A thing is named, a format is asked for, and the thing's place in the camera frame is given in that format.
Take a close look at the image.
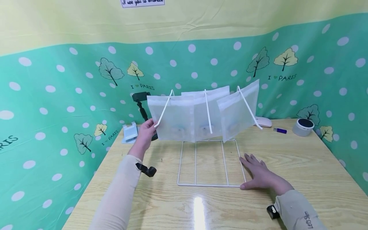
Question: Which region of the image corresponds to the person's right forearm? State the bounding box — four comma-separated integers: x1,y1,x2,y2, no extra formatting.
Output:
274,190,329,230

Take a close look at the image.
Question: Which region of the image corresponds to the white computer mouse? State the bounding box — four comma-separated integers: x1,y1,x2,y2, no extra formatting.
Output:
254,116,273,128

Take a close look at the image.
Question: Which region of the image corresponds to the person's right hand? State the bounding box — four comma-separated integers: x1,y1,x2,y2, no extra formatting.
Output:
239,153,295,196

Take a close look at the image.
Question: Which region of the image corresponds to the black phone gimbal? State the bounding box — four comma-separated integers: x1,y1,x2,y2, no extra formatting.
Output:
131,92,159,141

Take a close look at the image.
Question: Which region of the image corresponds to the white wire rack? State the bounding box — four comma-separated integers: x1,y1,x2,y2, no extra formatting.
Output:
154,86,263,188

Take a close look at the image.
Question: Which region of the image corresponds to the black wrist band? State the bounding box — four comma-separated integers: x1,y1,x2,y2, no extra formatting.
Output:
266,204,281,220
135,163,157,178

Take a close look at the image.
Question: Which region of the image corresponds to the white phone stand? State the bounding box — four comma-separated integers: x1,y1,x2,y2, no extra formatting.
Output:
121,121,139,144

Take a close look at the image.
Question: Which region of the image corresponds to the person's left hand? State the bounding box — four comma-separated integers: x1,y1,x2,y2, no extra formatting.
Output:
128,118,158,160

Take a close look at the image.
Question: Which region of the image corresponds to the translucent plastic bag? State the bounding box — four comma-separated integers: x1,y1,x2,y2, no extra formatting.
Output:
216,80,260,143
181,85,231,141
147,95,196,143

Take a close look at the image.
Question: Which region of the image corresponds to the grey tape roll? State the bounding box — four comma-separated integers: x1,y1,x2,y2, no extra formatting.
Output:
292,118,315,137

